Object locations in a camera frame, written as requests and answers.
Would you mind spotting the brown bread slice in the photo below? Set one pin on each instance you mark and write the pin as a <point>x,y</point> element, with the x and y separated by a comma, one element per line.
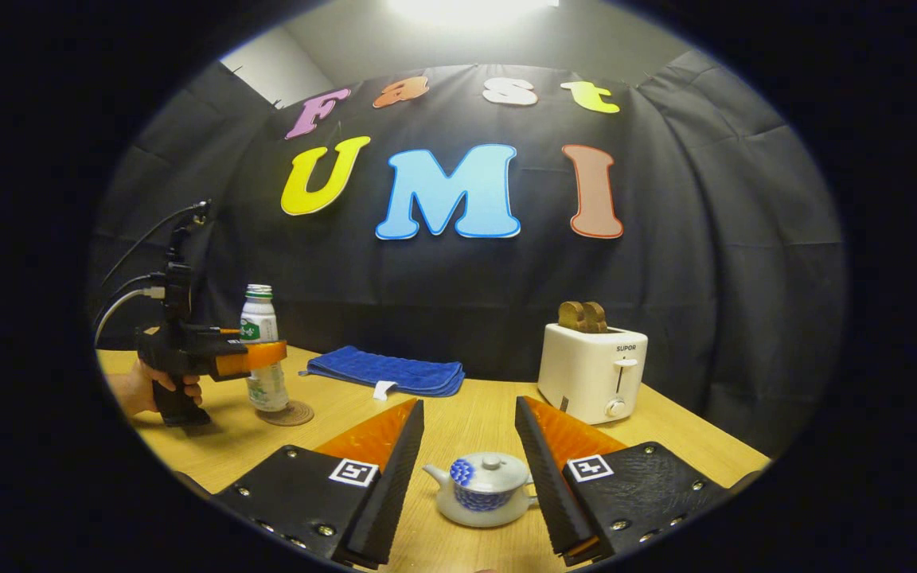
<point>571,316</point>
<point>595,317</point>

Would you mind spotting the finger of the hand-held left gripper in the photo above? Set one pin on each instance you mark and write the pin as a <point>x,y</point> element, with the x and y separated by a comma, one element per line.
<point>251,356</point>
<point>216,329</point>

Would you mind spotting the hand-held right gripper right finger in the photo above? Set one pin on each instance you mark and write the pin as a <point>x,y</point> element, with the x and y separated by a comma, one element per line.
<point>550,493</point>

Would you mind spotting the blue folded towel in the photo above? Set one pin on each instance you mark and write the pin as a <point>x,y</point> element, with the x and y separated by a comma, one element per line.
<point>387,370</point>

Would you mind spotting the black backdrop cloth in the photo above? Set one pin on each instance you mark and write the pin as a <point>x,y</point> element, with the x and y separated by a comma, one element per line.
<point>466,270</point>

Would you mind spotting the round brown coaster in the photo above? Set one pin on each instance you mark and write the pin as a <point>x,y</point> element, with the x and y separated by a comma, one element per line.
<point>295,414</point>

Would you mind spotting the white green-label water bottle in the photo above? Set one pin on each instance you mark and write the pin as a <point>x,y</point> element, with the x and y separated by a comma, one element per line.
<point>259,318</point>

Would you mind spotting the white toaster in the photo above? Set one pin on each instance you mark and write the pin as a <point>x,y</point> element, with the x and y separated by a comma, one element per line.
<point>590,370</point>

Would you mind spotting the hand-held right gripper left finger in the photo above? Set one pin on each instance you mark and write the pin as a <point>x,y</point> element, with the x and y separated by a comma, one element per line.
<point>391,493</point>

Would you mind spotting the white blue-patterned teacup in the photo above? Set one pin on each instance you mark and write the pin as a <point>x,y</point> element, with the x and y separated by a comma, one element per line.
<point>482,505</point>

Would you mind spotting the bright ceiling light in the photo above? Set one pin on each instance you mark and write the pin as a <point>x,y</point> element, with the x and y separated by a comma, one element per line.
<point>470,8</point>

